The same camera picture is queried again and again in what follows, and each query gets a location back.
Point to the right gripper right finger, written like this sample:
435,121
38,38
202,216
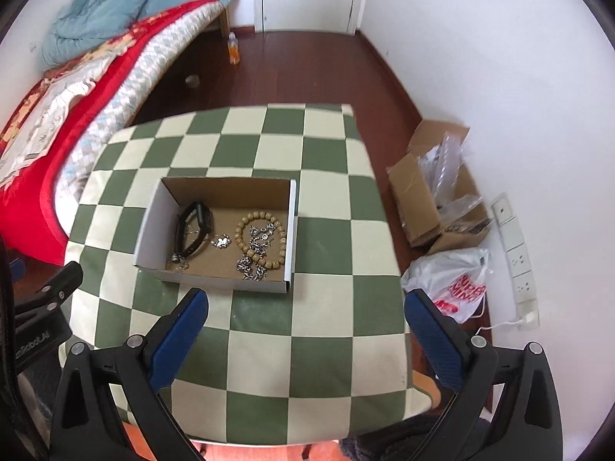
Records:
526,423

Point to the small cardboard jewelry box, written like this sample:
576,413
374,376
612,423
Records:
259,216

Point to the white power strip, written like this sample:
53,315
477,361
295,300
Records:
519,265

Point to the white red plastic bag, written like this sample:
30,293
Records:
454,280

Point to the red patterned bedspread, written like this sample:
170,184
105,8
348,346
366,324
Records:
40,132

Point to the black wristband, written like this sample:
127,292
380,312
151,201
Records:
193,226

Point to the silver pendant charm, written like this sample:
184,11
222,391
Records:
221,241

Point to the quilted white mattress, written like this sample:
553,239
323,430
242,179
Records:
122,91

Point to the open brown cardboard box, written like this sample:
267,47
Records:
439,205

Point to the green white checkered tablecloth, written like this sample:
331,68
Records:
329,358

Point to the small round floor object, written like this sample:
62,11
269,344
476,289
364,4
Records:
192,81

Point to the blue duvet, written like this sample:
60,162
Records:
83,25

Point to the orange drink bottle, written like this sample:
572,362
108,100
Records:
233,49

